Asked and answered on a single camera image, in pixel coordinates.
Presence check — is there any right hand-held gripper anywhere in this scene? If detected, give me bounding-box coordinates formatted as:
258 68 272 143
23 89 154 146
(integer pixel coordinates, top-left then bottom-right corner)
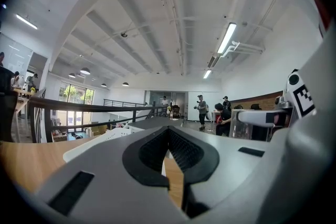
237 69 316 128

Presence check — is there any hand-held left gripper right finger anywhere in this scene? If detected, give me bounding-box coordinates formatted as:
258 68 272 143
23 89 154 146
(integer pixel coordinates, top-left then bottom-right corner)
167 125 285 220

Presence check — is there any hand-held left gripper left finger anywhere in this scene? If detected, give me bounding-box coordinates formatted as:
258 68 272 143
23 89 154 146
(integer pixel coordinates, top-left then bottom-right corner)
34 125 190 224

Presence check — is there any white perforated plastic basket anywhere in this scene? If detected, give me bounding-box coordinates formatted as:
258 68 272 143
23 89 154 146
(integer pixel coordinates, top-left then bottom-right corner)
62 127 132 163

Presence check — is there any white ceiling pipe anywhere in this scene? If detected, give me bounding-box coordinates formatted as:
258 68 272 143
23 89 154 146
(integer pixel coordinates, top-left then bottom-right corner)
209 40 264 69

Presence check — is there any dark grey table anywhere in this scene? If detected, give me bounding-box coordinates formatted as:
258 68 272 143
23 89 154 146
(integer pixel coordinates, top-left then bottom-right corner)
128 116 185 131

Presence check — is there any black balcony railing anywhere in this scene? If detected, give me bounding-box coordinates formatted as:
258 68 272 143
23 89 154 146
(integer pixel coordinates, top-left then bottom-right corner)
103 98 146 109

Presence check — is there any black metal railing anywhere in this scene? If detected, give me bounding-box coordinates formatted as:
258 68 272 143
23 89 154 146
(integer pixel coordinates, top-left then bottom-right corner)
28 97 169 144

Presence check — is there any wooden office desk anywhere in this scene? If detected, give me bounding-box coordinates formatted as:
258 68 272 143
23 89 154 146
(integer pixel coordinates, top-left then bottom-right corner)
12 88 40 124

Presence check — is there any large glass window wall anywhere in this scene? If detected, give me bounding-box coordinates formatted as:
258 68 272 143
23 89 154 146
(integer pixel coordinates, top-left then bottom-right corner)
58 82 95 132

